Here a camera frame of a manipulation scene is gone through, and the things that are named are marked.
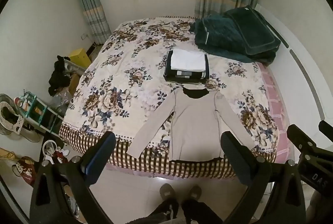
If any beige long sleeve shirt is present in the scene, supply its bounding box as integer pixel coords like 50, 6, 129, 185
127, 88, 255, 162

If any black clothes pile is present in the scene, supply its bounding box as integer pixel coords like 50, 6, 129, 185
48, 55, 71, 97

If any pink bed sheet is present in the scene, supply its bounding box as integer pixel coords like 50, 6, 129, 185
258, 63, 294, 164

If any white curved headboard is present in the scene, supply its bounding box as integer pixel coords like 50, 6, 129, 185
253, 3, 329, 125

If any right grey slipper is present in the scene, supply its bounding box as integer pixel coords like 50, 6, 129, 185
187, 184, 202, 201

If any red patterned bag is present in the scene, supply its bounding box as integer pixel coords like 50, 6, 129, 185
12, 156, 37, 187

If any green storage rack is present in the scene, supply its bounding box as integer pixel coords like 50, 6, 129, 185
21, 91, 63, 136

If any floral bed quilt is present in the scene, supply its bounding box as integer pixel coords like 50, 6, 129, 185
59, 18, 279, 179

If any grey white shoe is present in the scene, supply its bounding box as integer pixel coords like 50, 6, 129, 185
1, 101, 41, 143

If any yellow box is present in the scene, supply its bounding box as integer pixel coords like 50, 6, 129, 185
68, 48, 91, 69

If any dark green folded blanket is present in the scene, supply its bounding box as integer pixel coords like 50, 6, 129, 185
190, 6, 281, 66

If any folded white garment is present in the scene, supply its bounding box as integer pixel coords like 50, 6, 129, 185
170, 49, 206, 72

